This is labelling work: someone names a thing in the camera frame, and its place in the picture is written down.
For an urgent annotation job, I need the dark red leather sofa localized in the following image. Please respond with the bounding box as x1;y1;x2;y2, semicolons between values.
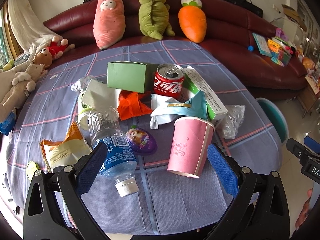
44;0;308;100

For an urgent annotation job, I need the orange carrot plush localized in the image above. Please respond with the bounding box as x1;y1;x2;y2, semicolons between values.
178;0;207;43

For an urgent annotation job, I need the white green yogurt cup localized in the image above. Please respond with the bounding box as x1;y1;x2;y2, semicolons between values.
77;91;93;131

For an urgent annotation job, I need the green white carton box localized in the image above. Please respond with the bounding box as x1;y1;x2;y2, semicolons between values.
180;65;228;128

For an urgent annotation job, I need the black bag behind sofa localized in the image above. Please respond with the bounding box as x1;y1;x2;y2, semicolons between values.
223;0;263;18

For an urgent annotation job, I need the colourful toy pile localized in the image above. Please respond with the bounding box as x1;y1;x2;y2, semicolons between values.
267;27;297;67

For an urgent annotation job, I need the purple egg toy shell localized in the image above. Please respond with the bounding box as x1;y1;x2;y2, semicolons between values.
126;128;157;156

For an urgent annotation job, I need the pink paper cup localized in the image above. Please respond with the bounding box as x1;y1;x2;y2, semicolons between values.
167;116;215;178

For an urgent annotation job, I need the wooden side table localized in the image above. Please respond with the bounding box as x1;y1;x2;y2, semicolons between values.
297;75;319;118

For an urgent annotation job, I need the teal children's book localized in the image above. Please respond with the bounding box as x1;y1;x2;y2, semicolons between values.
252;33;272;57

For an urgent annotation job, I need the white blanket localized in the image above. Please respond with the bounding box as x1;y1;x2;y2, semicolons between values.
7;0;62;56

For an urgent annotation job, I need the crumpled plastic wrapper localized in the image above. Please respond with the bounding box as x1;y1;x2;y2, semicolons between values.
71;75;97;93

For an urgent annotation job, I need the red cola can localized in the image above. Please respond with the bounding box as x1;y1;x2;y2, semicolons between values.
153;63;184;100

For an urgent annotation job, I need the clear plastic bag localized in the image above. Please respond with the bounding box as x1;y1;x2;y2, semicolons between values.
217;105;246;140

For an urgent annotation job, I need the red plush toy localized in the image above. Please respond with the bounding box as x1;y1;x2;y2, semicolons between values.
48;36;75;60

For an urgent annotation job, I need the green dinosaur plush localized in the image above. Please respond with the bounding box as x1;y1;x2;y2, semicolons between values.
138;0;175;40

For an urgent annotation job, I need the orange yellow snack bag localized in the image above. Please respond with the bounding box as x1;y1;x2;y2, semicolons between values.
40;122;92;172

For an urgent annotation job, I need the pink rabbit plush pillow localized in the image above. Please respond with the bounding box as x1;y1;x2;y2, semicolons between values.
93;0;125;50

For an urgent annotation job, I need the teal trash bin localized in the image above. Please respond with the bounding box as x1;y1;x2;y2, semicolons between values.
256;98;289;145

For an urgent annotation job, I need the green cardboard box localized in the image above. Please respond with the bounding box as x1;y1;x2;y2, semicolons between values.
107;61;159;93

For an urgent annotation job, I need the brown teddy bear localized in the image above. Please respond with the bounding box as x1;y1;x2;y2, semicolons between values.
33;47;53;69

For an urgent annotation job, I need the light blue snack wrapper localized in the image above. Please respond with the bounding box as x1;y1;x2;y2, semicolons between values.
150;91;207;129

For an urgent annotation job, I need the purple plaid tablecloth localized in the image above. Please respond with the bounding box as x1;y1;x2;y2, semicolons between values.
1;40;282;235

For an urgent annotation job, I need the red orange snack wrapper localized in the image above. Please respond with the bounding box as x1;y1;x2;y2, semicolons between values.
117;90;152;121

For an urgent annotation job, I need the green round lid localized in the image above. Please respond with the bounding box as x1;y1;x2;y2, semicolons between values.
27;161;40;180

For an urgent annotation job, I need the clear plastic water bottle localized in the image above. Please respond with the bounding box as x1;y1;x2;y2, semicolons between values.
87;107;139;197

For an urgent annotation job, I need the white paper sheet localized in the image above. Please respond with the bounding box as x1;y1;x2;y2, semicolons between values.
82;79;121;111

